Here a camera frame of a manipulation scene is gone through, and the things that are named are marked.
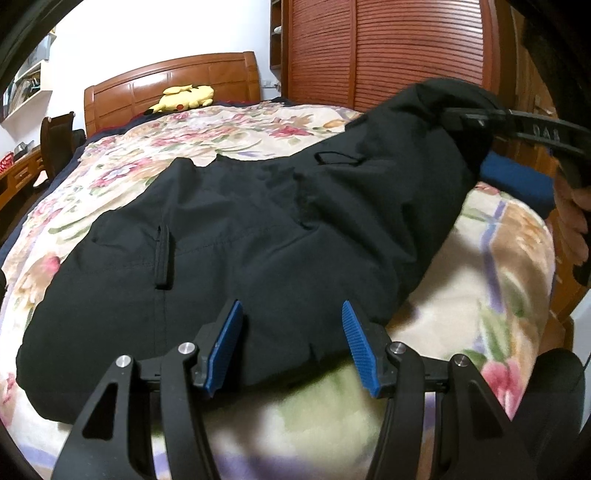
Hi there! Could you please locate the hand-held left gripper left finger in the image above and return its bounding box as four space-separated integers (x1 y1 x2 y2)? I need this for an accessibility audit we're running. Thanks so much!
53 299 244 480

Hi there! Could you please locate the yellow plush toy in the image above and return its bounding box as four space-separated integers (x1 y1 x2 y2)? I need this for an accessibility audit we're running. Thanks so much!
148 84 217 115

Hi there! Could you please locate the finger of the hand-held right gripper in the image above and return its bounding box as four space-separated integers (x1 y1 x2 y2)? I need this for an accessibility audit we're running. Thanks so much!
443 107 514 136

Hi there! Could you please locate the dark brown chair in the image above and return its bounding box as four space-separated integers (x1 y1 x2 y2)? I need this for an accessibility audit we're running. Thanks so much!
33 111 88 190

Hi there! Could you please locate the wooden open shelf unit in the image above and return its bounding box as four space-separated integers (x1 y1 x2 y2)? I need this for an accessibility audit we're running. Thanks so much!
270 0 284 71

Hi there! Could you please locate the person's right hand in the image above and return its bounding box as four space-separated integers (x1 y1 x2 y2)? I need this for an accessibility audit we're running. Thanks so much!
551 170 591 288

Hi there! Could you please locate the black jacket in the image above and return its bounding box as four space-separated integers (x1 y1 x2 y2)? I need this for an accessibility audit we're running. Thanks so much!
16 78 507 423

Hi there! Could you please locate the blue pillow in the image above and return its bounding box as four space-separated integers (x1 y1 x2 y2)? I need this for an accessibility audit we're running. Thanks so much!
479 152 556 219

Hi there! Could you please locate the wooden bed headboard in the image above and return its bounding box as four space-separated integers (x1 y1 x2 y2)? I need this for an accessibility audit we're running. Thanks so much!
84 52 262 139

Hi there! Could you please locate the floral blanket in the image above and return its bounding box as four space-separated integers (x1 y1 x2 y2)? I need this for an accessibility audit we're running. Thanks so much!
0 99 575 480

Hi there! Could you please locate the wooden slatted wardrobe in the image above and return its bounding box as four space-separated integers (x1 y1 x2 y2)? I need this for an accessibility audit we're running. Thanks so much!
281 0 514 117

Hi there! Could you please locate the wooden desk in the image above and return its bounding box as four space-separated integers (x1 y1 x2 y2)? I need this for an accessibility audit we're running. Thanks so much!
0 147 47 220

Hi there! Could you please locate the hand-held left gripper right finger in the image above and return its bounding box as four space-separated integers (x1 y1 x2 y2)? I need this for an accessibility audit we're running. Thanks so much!
342 300 536 480

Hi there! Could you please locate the black folded cloth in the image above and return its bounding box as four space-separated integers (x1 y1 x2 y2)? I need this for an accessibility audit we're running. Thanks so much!
510 350 588 480

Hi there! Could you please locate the wooden door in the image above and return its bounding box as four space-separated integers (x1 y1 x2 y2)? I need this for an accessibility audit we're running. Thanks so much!
512 7 571 121

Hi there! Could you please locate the white wall shelf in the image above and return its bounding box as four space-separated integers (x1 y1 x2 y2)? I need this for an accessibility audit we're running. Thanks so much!
0 31 54 124

